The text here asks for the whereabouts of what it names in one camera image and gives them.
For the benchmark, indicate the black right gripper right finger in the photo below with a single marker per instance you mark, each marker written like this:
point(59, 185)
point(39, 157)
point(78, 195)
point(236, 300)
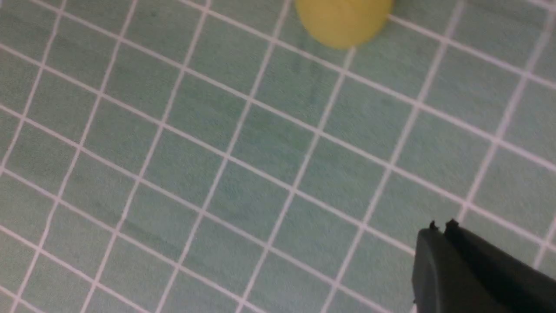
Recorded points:
point(517, 287)

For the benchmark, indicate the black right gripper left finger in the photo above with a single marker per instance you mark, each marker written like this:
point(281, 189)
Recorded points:
point(456, 271)

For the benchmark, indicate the yellow bun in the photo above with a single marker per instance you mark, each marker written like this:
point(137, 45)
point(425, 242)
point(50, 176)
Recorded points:
point(343, 24)

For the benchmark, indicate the green checkered tablecloth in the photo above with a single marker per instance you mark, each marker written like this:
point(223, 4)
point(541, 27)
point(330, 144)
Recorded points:
point(209, 156)

